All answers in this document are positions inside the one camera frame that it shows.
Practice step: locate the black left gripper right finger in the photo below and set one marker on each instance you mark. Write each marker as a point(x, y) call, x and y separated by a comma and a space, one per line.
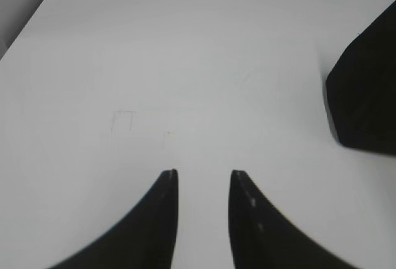
point(261, 237)

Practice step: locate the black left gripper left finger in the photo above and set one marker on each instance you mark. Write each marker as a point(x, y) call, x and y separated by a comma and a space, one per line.
point(144, 238)

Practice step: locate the black canvas tote bag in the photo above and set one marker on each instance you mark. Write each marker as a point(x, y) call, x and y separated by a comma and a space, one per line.
point(360, 89)

